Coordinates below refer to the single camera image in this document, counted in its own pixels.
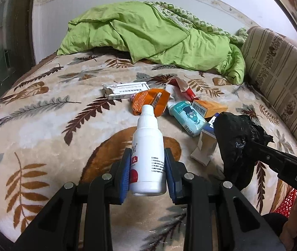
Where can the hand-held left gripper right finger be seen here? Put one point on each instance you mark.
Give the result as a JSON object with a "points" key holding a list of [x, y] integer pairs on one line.
{"points": [[171, 177]]}

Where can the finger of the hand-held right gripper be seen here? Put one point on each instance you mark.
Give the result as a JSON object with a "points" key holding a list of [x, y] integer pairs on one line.
{"points": [[267, 157]]}

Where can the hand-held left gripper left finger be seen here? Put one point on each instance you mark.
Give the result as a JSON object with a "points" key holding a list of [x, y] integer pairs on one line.
{"points": [[123, 175]]}

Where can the red plastic basket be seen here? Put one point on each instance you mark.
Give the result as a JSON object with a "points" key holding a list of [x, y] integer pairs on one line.
{"points": [[290, 201]]}

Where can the white plastic bottle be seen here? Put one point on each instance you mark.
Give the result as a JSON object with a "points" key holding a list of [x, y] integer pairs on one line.
{"points": [[148, 146]]}

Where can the black plastic bag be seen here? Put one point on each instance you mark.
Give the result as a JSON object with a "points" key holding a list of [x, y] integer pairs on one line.
{"points": [[232, 141]]}

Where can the teal cartoon tissue packet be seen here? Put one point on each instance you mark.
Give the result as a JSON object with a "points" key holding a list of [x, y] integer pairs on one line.
{"points": [[187, 117]]}

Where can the orange snack packet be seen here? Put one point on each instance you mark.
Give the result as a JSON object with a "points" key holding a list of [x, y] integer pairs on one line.
{"points": [[146, 99]]}

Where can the open white carton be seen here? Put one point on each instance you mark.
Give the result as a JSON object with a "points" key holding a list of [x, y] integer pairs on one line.
{"points": [[203, 146]]}

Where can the blue white small box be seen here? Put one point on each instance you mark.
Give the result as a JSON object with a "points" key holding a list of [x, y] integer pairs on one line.
{"points": [[213, 121]]}

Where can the orange cardboard box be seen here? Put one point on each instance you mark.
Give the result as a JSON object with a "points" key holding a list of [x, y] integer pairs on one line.
{"points": [[211, 108]]}

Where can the small pink wrapper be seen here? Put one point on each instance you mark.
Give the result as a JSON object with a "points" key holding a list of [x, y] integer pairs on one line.
{"points": [[133, 98]]}

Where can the striped floral headboard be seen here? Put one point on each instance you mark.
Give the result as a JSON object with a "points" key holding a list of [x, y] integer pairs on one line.
{"points": [[282, 73]]}

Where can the leaf print blanket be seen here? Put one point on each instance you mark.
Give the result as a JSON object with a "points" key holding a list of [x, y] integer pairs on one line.
{"points": [[46, 136]]}

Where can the long white medicine box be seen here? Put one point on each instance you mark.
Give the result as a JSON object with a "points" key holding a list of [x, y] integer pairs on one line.
{"points": [[127, 87]]}

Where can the green quilt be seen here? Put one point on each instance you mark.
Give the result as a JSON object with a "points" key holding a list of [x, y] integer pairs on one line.
{"points": [[138, 31]]}

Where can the framed wall picture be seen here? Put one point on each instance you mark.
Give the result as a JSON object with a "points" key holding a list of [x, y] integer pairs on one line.
{"points": [[290, 2]]}

